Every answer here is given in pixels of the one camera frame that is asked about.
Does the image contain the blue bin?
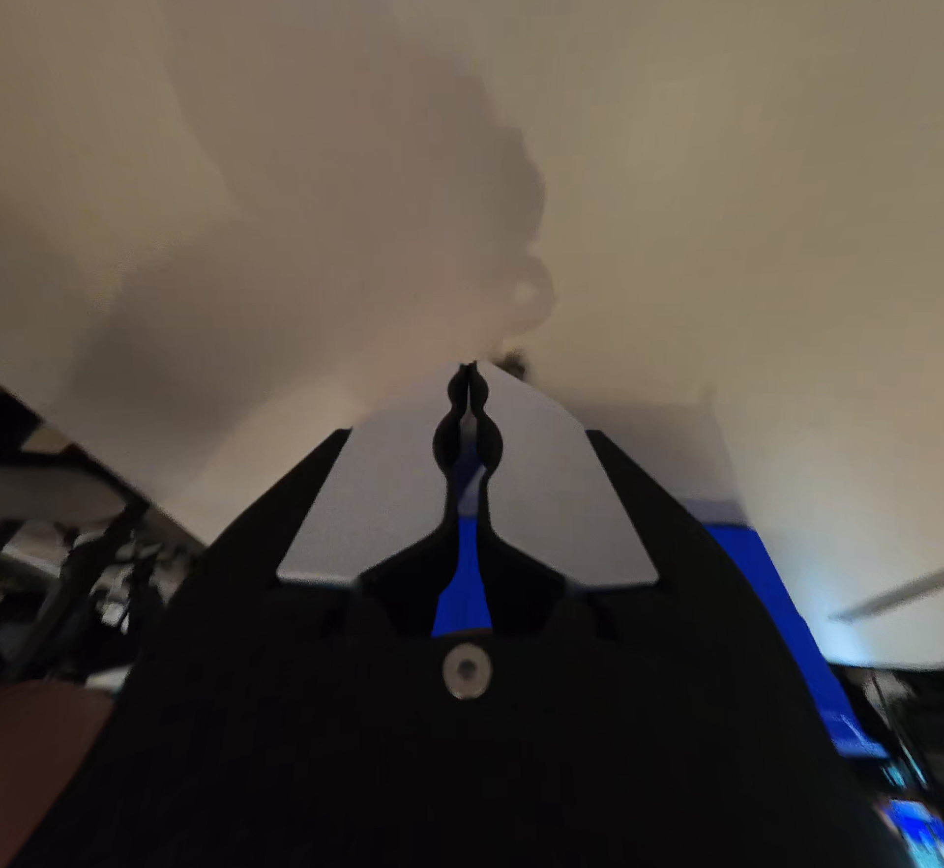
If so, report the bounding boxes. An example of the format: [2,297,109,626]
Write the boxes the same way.
[431,455,889,760]

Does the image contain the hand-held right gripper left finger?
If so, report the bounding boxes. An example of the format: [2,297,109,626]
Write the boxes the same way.
[276,361,474,589]

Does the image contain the grey desk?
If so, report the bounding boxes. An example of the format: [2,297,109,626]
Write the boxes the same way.
[0,0,944,670]

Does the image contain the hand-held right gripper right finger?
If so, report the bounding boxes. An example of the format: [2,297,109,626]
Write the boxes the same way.
[472,361,659,589]

